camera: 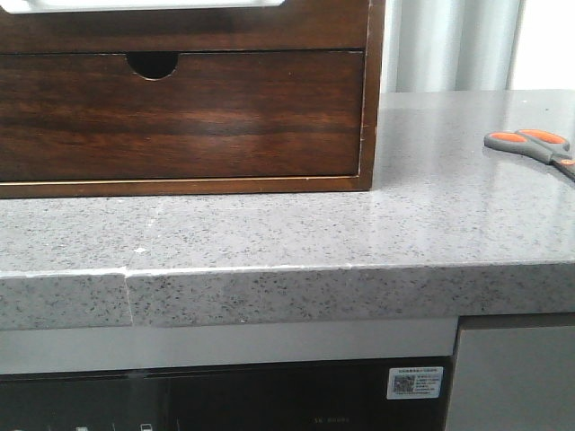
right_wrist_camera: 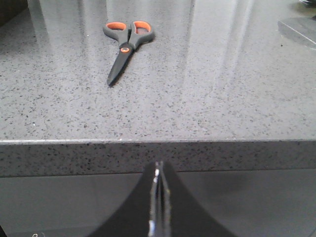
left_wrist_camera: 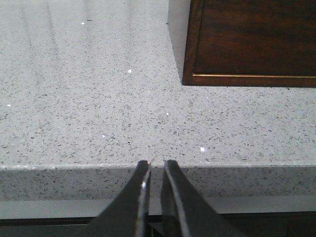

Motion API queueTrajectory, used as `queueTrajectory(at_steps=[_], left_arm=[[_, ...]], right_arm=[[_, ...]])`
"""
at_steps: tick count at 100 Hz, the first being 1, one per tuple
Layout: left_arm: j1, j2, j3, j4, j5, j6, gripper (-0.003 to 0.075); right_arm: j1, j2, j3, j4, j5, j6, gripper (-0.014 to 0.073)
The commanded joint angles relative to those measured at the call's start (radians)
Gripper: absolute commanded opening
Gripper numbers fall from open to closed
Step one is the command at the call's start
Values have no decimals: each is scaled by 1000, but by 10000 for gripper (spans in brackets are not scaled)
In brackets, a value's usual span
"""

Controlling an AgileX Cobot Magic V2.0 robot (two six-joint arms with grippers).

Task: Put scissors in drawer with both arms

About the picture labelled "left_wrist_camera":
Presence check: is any dark wooden drawer cabinet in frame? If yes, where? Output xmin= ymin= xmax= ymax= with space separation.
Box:
xmin=182 ymin=0 xmax=316 ymax=87

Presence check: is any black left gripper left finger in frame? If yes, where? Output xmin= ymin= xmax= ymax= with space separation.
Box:
xmin=86 ymin=160 xmax=151 ymax=237

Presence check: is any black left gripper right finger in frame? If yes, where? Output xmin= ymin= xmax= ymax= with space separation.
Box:
xmin=161 ymin=160 xmax=225 ymax=237

